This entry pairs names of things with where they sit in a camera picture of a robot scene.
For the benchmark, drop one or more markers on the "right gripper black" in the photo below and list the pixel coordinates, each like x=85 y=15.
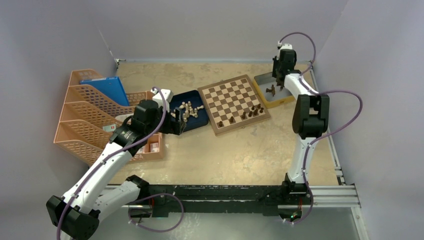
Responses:
x=275 y=62

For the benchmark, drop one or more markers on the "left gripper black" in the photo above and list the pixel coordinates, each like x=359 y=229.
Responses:
x=172 y=127

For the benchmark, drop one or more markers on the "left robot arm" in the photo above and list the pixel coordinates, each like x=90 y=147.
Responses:
x=79 y=211

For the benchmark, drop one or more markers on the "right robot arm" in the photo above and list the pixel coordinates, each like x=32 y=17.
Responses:
x=310 y=118

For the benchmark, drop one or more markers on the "wooden chess board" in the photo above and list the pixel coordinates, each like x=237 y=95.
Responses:
x=230 y=98

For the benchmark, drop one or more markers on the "dark blue square tray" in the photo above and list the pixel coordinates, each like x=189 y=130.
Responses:
x=188 y=101

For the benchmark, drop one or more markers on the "dark wooden king piece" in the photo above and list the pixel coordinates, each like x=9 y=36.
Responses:
x=271 y=90

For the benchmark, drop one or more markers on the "peach desk organizer tray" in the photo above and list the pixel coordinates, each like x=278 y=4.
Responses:
x=154 y=148

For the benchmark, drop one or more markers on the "yellow metal tin tray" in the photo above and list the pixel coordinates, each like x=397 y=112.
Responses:
x=265 y=80

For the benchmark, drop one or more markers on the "blue folder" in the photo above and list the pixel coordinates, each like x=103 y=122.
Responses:
x=111 y=87

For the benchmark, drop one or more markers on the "peach file rack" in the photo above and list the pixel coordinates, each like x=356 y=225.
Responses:
x=85 y=112

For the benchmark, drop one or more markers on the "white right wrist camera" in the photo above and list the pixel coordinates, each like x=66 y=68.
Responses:
x=284 y=46

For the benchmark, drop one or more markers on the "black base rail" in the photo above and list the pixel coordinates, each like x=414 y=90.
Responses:
x=268 y=200

